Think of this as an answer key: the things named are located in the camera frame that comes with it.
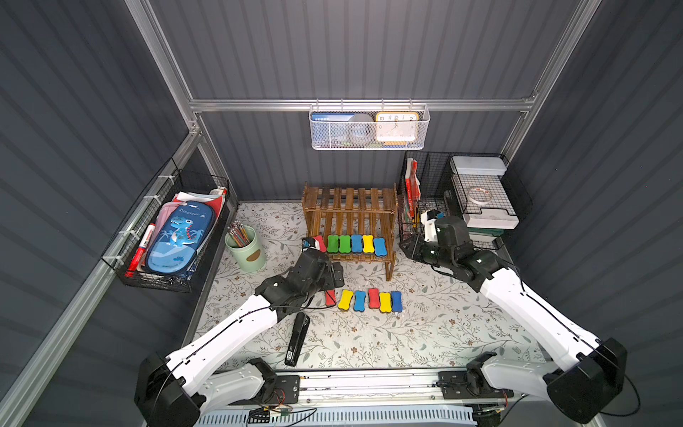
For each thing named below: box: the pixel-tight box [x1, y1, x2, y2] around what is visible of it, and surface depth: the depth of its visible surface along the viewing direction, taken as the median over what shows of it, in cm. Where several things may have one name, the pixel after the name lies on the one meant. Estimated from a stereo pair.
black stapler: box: [283, 311, 311, 368], surface depth 82 cm
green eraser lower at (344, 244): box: [338, 234, 352, 254], surface depth 87 cm
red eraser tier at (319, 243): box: [313, 234, 327, 253], surface depth 88 cm
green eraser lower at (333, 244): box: [327, 234, 339, 254], surface depth 88 cm
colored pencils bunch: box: [226, 219, 250, 248], surface depth 91 cm
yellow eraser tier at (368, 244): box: [362, 234, 375, 254], surface depth 88 cm
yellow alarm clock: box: [374, 111, 420, 146], surface depth 90 cm
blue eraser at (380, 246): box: [373, 236, 387, 257], surface depth 87 cm
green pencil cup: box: [224, 225, 267, 274], surface depth 93 cm
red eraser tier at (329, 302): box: [324, 289, 337, 307], surface depth 93 cm
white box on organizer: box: [449, 155, 520, 230], surface depth 98 cm
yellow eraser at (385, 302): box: [378, 291, 393, 314], surface depth 91 cm
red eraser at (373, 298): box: [368, 288, 380, 309], surface depth 93 cm
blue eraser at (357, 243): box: [351, 233, 363, 254], surface depth 88 cm
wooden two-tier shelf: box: [300, 182, 399, 282], surface depth 89 cm
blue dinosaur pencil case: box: [145, 201, 216, 276], surface depth 66 cm
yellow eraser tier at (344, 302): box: [337, 289, 354, 311], surface depth 91 cm
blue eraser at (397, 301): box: [391, 290, 403, 313], surface depth 91 cm
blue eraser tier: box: [353, 290, 367, 313], surface depth 92 cm
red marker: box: [124, 222, 157, 278], surface depth 66 cm
